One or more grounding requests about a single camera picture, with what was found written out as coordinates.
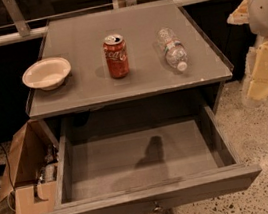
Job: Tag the red coke can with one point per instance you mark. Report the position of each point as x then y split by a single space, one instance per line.
116 55

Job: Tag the open grey top drawer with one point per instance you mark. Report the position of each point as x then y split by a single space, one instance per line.
173 164

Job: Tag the metal drawer knob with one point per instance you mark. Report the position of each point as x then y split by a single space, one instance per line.
157 207

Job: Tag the clear plastic water bottle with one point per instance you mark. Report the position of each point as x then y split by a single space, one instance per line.
173 50

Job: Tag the grey cabinet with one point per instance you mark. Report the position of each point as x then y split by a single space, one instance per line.
92 103

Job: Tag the brown cardboard box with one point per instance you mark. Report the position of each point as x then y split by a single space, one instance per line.
26 158

